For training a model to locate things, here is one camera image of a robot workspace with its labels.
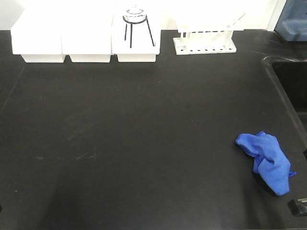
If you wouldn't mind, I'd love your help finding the black wire tripod stand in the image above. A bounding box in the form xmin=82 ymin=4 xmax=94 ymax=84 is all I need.
xmin=122 ymin=15 xmax=155 ymax=48

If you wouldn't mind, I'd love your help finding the white bin left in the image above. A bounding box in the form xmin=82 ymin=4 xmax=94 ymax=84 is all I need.
xmin=11 ymin=9 xmax=65 ymax=63

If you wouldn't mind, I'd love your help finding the white bin right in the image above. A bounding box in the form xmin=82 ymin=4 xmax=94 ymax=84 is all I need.
xmin=112 ymin=9 xmax=161 ymax=62

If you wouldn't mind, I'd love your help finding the white bin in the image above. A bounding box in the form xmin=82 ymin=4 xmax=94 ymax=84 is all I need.
xmin=112 ymin=9 xmax=161 ymax=62
xmin=11 ymin=9 xmax=65 ymax=63
xmin=61 ymin=13 xmax=113 ymax=63

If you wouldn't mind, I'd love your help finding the white test tube rack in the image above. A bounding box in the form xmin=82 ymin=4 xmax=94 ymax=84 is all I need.
xmin=173 ymin=13 xmax=245 ymax=55

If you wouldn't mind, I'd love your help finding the white bin middle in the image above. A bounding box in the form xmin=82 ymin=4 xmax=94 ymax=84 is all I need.
xmin=61 ymin=13 xmax=113 ymax=63

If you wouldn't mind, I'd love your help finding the black sink basin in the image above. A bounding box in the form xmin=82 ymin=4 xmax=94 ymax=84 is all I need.
xmin=263 ymin=56 xmax=307 ymax=127

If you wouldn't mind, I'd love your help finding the blue-grey container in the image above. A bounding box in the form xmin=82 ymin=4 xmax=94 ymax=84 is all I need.
xmin=275 ymin=0 xmax=307 ymax=42

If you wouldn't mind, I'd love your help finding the blue cloth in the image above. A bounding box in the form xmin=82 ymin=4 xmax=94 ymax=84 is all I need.
xmin=236 ymin=131 xmax=297 ymax=196

